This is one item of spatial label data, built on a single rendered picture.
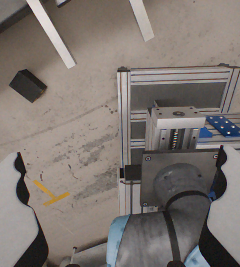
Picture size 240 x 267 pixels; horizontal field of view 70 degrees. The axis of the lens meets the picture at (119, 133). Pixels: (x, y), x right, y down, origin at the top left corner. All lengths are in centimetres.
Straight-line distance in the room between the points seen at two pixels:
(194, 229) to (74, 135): 143
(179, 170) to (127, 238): 22
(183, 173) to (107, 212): 198
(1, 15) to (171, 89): 101
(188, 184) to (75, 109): 125
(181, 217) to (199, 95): 109
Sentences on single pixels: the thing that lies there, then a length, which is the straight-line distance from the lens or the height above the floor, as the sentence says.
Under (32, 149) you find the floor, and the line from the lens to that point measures 192.
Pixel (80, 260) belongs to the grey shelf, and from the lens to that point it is 319.
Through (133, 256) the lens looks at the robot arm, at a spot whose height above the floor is 125.
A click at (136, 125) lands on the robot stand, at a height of 21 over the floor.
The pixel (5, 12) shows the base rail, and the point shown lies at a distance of 82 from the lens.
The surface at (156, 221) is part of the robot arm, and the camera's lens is 42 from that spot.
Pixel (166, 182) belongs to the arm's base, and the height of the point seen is 108.
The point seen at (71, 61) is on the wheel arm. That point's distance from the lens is 61.
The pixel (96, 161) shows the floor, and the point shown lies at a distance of 183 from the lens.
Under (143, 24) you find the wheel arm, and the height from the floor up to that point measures 86.
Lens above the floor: 142
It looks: 61 degrees down
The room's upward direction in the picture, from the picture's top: 178 degrees clockwise
